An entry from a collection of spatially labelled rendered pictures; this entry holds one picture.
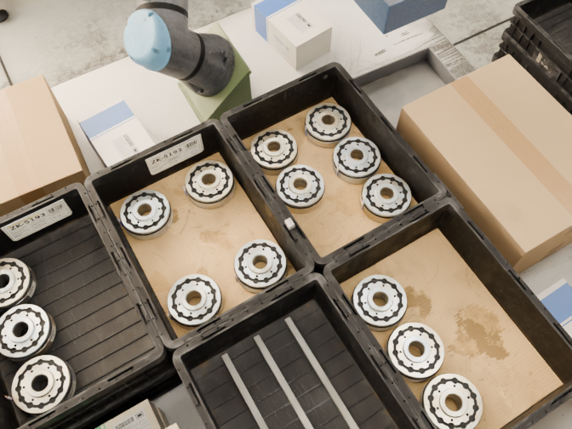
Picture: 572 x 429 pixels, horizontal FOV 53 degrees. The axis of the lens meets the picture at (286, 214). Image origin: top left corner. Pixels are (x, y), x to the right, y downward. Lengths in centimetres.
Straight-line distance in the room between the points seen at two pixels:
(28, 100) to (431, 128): 90
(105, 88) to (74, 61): 112
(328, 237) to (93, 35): 189
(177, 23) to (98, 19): 158
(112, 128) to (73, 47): 140
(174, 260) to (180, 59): 45
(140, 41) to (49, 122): 28
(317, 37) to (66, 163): 71
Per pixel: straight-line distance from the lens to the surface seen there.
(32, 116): 142
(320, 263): 104
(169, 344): 102
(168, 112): 154
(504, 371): 115
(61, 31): 289
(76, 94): 165
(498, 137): 129
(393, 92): 157
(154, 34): 129
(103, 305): 118
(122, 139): 141
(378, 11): 118
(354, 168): 122
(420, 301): 115
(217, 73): 139
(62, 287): 122
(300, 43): 154
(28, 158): 136
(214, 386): 109
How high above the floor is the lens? 189
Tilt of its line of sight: 62 degrees down
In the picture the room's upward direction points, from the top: 1 degrees counter-clockwise
